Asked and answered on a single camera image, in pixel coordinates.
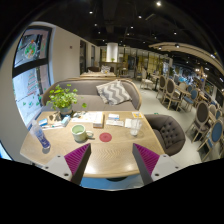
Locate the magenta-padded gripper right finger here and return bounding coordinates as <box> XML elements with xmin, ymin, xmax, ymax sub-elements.
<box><xmin>131</xmin><ymin>143</ymin><xmax>183</xmax><ymax>186</ymax></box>

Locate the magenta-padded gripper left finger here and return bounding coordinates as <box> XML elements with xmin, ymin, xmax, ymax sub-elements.
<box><xmin>42</xmin><ymin>143</ymin><xmax>92</xmax><ymax>186</ymax></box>

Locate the clear blue-labelled water bottle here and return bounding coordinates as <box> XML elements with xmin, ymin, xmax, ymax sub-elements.
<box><xmin>30</xmin><ymin>119</ymin><xmax>52</xmax><ymax>150</ymax></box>

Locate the light green ceramic mug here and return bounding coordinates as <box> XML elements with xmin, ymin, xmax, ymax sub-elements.
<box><xmin>70</xmin><ymin>123</ymin><xmax>95</xmax><ymax>144</ymax></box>

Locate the dark grey tufted armchair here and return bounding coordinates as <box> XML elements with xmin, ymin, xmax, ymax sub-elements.
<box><xmin>143</xmin><ymin>113</ymin><xmax>186</xmax><ymax>157</ymax></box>

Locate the flat round red coaster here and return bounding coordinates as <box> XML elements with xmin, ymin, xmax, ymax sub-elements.
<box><xmin>98</xmin><ymin>132</ymin><xmax>113</xmax><ymax>143</ymax></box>

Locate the small light blue packet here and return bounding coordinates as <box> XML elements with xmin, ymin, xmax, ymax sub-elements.
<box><xmin>60</xmin><ymin>115</ymin><xmax>72</xmax><ymax>128</ymax></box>

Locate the white paper napkin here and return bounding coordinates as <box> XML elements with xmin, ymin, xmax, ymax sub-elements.
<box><xmin>124</xmin><ymin>118</ymin><xmax>134</xmax><ymax>129</ymax></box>

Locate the printed paper leaflet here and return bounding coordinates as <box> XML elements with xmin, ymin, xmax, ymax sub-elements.
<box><xmin>70</xmin><ymin>111</ymin><xmax>98</xmax><ymax>124</ymax></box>

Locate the potted green leafy plant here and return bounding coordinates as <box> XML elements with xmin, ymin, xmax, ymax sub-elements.
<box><xmin>45</xmin><ymin>83</ymin><xmax>88</xmax><ymax>117</ymax></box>

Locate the group of dining chairs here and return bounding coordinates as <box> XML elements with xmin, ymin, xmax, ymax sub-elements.
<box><xmin>138</xmin><ymin>68</ymin><xmax>224</xmax><ymax>161</ymax></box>

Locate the grey upholstered curved sofa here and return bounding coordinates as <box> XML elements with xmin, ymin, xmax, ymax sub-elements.
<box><xmin>40</xmin><ymin>78</ymin><xmax>143</xmax><ymax>113</ymax></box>

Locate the large window with decorations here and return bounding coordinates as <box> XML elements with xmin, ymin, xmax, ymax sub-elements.
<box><xmin>12</xmin><ymin>25</ymin><xmax>54</xmax><ymax>128</ymax></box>

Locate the white round column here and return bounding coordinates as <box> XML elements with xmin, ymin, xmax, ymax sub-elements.
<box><xmin>105</xmin><ymin>42</ymin><xmax>119</xmax><ymax>63</ymax></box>

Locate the group of ceiling spotlights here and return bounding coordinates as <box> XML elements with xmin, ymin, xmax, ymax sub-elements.
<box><xmin>88</xmin><ymin>1</ymin><xmax>181</xmax><ymax>36</ymax></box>

